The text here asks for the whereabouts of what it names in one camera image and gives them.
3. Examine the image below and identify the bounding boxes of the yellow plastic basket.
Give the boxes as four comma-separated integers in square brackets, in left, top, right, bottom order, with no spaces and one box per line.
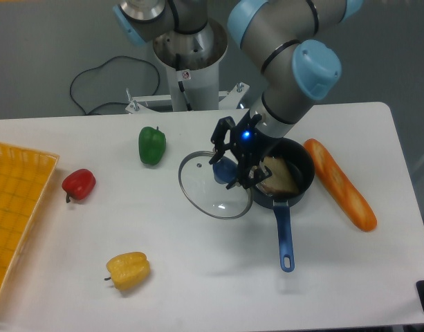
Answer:
[0,142,59,299]

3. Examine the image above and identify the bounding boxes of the dark blue saucepan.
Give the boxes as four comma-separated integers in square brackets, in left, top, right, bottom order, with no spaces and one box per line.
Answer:
[253,138,315,273]

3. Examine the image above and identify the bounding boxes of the wrapped bread slice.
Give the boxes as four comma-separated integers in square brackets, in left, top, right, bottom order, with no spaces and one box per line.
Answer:
[257,156,299,198]

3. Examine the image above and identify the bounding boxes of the yellow bell pepper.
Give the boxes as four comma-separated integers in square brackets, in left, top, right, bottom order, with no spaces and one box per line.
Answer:
[106,252,151,291]

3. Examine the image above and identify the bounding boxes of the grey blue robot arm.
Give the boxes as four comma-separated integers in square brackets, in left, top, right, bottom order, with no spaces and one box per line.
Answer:
[113,1,362,188]

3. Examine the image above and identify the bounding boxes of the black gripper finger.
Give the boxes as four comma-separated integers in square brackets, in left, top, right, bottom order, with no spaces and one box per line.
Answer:
[209,116,235,164]
[225,162,272,190]

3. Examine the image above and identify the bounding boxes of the green bell pepper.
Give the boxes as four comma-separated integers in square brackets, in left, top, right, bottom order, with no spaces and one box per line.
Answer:
[138,127,167,166]

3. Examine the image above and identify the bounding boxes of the orange baguette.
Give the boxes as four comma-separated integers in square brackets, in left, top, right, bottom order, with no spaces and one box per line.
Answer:
[304,138,378,232]

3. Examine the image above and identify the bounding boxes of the black cable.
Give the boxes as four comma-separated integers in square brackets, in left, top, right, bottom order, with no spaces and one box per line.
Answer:
[69,55,161,116]

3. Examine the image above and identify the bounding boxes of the glass pot lid blue knob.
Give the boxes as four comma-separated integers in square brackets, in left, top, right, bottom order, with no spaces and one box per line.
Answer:
[178,151,253,220]

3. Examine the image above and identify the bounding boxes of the red bell pepper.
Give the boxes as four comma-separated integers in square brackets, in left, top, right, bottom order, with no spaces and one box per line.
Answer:
[62,169,96,203]

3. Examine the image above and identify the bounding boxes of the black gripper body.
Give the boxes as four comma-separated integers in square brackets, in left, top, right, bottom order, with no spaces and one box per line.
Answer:
[230,111,279,169]

